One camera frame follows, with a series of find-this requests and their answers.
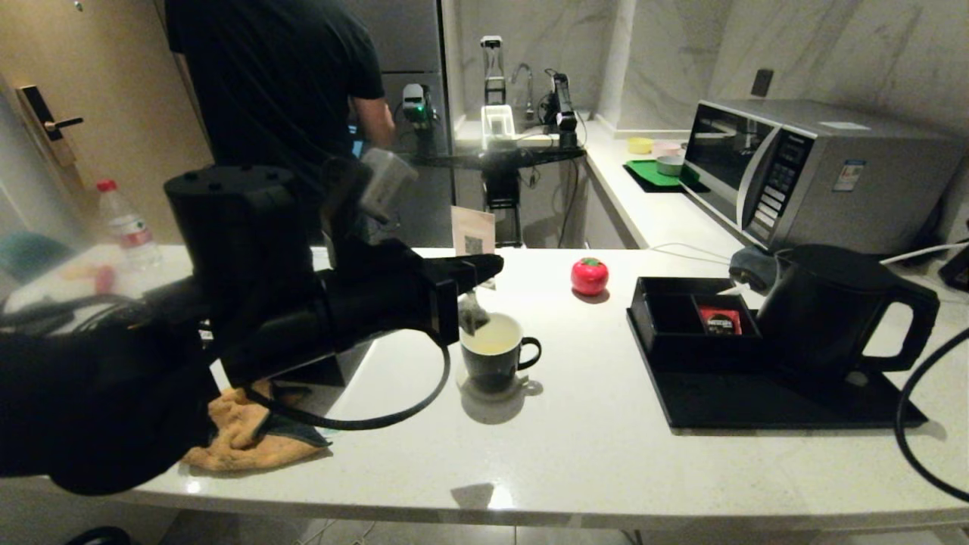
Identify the grey tea bag wrapper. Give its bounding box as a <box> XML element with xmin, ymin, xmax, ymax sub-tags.
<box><xmin>458</xmin><ymin>290</ymin><xmax>491</xmax><ymax>338</ymax></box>

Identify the black electric kettle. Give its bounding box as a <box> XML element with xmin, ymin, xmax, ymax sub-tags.
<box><xmin>757</xmin><ymin>244</ymin><xmax>939</xmax><ymax>379</ymax></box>

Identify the QR code sign stand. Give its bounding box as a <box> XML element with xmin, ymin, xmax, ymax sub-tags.
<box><xmin>453</xmin><ymin>206</ymin><xmax>497</xmax><ymax>291</ymax></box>

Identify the black mug white inside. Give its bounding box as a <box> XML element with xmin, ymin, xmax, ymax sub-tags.
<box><xmin>460</xmin><ymin>313</ymin><xmax>543</xmax><ymax>394</ymax></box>

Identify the black glossy tissue box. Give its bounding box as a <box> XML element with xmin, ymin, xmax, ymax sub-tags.
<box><xmin>291</xmin><ymin>354</ymin><xmax>377</xmax><ymax>388</ymax></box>

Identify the red tomato-shaped timer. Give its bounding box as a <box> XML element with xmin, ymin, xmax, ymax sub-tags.
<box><xmin>570</xmin><ymin>257</ymin><xmax>609</xmax><ymax>297</ymax></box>

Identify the white rack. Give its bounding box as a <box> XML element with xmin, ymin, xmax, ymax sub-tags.
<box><xmin>481</xmin><ymin>104</ymin><xmax>517</xmax><ymax>151</ymax></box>

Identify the silver microwave oven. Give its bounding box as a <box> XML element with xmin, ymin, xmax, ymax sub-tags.
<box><xmin>681</xmin><ymin>100</ymin><xmax>966</xmax><ymax>256</ymax></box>

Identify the chrome sink faucet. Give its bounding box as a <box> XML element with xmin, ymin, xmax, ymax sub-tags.
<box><xmin>511</xmin><ymin>64</ymin><xmax>535</xmax><ymax>120</ymax></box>

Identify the green tray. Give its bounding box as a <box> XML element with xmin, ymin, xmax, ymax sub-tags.
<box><xmin>623</xmin><ymin>159</ymin><xmax>709</xmax><ymax>195</ymax></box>

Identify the orange microfiber cloth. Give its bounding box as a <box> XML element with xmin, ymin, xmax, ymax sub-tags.
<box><xmin>182</xmin><ymin>381</ymin><xmax>334</xmax><ymax>471</ymax></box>

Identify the clear blender jug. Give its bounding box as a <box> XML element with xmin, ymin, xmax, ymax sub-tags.
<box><xmin>481</xmin><ymin>35</ymin><xmax>506</xmax><ymax>104</ymax></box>

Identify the grey folded cloth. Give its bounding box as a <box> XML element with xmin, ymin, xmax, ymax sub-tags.
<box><xmin>728</xmin><ymin>247</ymin><xmax>780</xmax><ymax>294</ymax></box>

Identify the black compartment sachet box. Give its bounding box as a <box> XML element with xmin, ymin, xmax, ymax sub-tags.
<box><xmin>627</xmin><ymin>277</ymin><xmax>764</xmax><ymax>372</ymax></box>

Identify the grey tall cabinet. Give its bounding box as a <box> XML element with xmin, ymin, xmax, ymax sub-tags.
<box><xmin>348</xmin><ymin>0</ymin><xmax>453</xmax><ymax>247</ymax></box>

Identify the red coffee sachet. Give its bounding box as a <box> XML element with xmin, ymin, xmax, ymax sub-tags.
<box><xmin>698</xmin><ymin>306</ymin><xmax>743</xmax><ymax>336</ymax></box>

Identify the person in black shirt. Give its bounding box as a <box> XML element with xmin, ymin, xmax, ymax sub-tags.
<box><xmin>165</xmin><ymin>0</ymin><xmax>396</xmax><ymax>251</ymax></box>

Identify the plastic bottle red cap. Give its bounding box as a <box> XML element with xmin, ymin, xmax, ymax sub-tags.
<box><xmin>98</xmin><ymin>179</ymin><xmax>164</xmax><ymax>271</ymax></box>

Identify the black rectangular serving tray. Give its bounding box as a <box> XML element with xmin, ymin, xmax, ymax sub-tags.
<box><xmin>628</xmin><ymin>333</ymin><xmax>928</xmax><ymax>431</ymax></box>

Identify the tan wooden door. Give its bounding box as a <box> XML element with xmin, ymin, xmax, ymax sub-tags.
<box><xmin>0</xmin><ymin>0</ymin><xmax>217</xmax><ymax>247</ymax></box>

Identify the teal round object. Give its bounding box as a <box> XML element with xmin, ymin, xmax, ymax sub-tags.
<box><xmin>0</xmin><ymin>231</ymin><xmax>74</xmax><ymax>285</ymax></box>

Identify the white power cable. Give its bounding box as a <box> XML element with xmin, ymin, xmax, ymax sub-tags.
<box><xmin>882</xmin><ymin>242</ymin><xmax>969</xmax><ymax>266</ymax></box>

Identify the black round pedestal table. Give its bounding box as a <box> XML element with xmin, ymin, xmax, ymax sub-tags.
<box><xmin>413</xmin><ymin>145</ymin><xmax>587</xmax><ymax>249</ymax></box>

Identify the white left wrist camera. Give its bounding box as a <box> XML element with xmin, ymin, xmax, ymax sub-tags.
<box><xmin>360</xmin><ymin>148</ymin><xmax>419</xmax><ymax>224</ymax></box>

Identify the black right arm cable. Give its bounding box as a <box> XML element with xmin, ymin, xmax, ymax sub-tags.
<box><xmin>896</xmin><ymin>325</ymin><xmax>969</xmax><ymax>504</ymax></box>

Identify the green-lit camera device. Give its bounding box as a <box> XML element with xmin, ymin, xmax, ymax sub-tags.
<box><xmin>401</xmin><ymin>83</ymin><xmax>440</xmax><ymax>162</ymax></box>

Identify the black ring-shaped part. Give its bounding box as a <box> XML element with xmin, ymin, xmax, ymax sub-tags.
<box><xmin>64</xmin><ymin>526</ymin><xmax>133</xmax><ymax>545</ymax></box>

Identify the black door lock handle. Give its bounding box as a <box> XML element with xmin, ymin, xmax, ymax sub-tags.
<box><xmin>18</xmin><ymin>86</ymin><xmax>86</xmax><ymax>169</ymax></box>

